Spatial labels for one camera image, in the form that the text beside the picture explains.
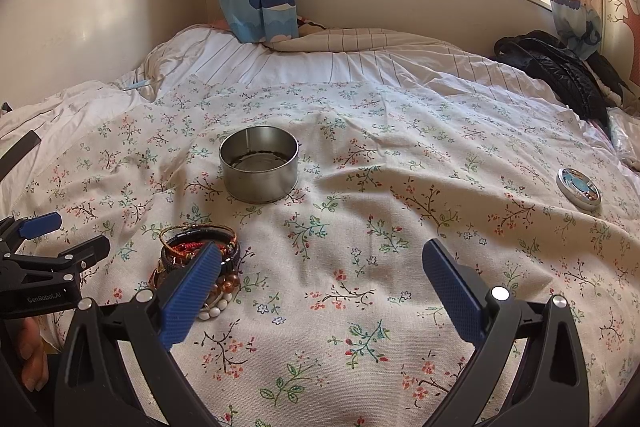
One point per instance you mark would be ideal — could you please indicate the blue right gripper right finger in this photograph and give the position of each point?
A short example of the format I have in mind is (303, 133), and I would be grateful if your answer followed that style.
(459, 289)

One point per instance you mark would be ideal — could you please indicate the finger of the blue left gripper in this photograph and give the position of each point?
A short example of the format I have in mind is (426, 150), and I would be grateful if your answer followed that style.
(82, 256)
(39, 226)

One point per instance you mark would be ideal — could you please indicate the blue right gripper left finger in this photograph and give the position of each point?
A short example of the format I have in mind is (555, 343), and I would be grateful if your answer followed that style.
(188, 289)

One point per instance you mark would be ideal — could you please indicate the round silver metal tin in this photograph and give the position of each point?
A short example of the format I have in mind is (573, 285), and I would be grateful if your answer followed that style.
(259, 164)

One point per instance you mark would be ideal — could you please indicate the person's left hand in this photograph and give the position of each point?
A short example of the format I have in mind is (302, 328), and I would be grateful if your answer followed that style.
(35, 371)

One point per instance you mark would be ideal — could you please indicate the white striped duvet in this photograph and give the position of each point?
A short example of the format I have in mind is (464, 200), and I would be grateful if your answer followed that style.
(203, 55)

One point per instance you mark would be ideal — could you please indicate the round tin lid with picture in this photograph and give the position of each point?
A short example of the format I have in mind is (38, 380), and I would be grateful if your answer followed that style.
(579, 189)

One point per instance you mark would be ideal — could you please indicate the blue face mask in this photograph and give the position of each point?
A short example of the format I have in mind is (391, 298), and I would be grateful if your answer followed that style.
(137, 85)

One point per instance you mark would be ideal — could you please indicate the floral bed sheet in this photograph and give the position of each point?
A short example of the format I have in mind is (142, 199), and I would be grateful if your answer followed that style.
(332, 321)

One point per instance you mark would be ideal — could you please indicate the black jacket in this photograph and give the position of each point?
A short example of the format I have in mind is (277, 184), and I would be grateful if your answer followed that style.
(588, 87)

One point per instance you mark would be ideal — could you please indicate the striped beige pillow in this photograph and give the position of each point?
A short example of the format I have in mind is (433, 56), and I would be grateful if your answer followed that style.
(353, 40)

